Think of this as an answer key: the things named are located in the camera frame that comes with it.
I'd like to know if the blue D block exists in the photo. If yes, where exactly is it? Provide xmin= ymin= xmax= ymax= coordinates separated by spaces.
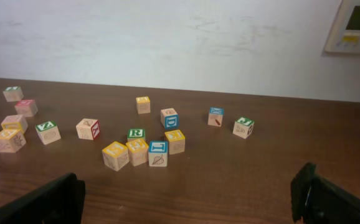
xmin=160 ymin=108 xmax=179 ymax=129

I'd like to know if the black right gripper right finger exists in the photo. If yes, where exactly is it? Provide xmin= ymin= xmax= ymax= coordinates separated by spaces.
xmin=290 ymin=162 xmax=360 ymax=224

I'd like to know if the green R block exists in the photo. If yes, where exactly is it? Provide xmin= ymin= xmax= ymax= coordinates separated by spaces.
xmin=127 ymin=128 xmax=146 ymax=142

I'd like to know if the yellow top block far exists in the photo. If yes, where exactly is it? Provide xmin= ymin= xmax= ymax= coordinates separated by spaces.
xmin=136 ymin=96 xmax=151 ymax=114

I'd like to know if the blue L block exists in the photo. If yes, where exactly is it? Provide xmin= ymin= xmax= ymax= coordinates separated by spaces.
xmin=148 ymin=141 xmax=168 ymax=167

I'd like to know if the beige wall control panel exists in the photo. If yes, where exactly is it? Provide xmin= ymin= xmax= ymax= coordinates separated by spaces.
xmin=324 ymin=0 xmax=360 ymax=54

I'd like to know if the yellow K block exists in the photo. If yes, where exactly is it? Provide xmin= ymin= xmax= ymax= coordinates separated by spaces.
xmin=164 ymin=129 xmax=186 ymax=155

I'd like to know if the green L block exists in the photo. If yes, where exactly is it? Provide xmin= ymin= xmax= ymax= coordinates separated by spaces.
xmin=3 ymin=86 xmax=24 ymax=102

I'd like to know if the green Z block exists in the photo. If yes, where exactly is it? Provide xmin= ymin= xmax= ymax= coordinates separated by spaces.
xmin=35 ymin=121 xmax=61 ymax=145

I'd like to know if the yellow G block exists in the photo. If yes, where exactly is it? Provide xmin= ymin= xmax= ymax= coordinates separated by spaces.
xmin=126 ymin=139 xmax=149 ymax=166

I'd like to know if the yellow s block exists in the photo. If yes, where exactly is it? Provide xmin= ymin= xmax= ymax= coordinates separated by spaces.
xmin=102 ymin=141 xmax=130 ymax=171
xmin=0 ymin=129 xmax=26 ymax=153

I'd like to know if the blue X block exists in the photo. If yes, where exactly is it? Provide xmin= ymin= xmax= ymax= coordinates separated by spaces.
xmin=207 ymin=107 xmax=224 ymax=127

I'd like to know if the green J block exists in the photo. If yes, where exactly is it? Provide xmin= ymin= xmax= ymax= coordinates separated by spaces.
xmin=233 ymin=117 xmax=255 ymax=139

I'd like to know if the red O block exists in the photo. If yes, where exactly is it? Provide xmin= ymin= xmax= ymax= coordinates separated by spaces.
xmin=14 ymin=100 xmax=38 ymax=117

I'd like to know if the plain wood yellow-side block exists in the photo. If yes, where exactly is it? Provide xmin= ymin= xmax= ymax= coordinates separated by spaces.
xmin=1 ymin=114 xmax=28 ymax=134

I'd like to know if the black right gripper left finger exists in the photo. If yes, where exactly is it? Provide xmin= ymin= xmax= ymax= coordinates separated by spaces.
xmin=0 ymin=173 xmax=85 ymax=224

